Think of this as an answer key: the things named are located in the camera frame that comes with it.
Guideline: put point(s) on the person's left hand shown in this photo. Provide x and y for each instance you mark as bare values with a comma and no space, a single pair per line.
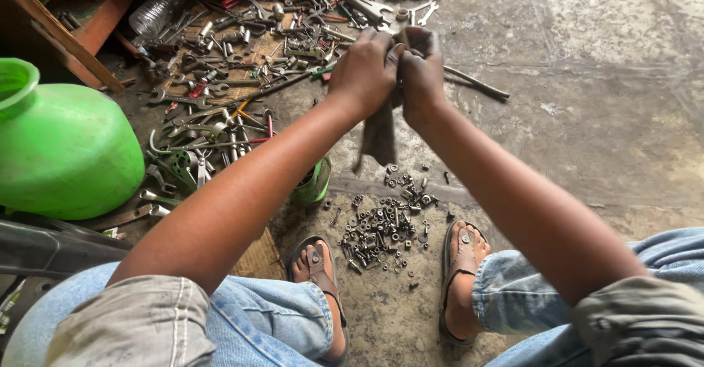
363,75

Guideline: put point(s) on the person's right hand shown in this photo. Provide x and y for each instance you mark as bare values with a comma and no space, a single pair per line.
421,81

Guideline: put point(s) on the person's left fingers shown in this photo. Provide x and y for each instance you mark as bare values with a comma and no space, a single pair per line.
374,40

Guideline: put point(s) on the person's right fingers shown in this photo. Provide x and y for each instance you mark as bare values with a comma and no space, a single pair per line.
423,40

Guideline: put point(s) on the grey rag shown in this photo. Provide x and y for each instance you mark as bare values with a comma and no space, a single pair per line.
380,133

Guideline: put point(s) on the small double open-end spanner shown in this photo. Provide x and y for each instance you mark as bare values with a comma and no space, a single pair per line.
423,12

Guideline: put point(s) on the long metal rod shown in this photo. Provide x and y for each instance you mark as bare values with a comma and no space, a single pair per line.
476,82

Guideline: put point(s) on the heap of wrenches and tools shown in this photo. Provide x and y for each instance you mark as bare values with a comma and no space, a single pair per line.
242,75

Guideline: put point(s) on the green tin can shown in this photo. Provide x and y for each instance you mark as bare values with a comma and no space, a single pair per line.
313,183

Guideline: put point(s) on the pile of nuts and bolts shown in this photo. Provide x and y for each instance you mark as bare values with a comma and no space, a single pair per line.
388,227

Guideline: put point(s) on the clear plastic bottle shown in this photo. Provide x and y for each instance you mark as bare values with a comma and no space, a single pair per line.
158,9

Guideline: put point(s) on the woven straw mat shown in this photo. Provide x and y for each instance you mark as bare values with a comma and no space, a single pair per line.
261,257

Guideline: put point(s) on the brown right sandal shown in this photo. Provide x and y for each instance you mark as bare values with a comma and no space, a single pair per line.
461,282

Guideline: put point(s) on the brown sandal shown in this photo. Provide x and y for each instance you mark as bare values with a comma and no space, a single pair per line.
324,295
461,282

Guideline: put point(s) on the brown left sandal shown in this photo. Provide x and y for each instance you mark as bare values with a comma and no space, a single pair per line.
324,295

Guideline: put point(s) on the red wooden bench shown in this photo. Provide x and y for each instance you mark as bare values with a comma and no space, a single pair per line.
71,23

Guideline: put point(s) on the green plastic water pot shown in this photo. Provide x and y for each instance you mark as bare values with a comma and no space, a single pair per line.
60,147

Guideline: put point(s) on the black plastic vehicle panel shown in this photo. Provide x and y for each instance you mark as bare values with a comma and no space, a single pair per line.
55,249

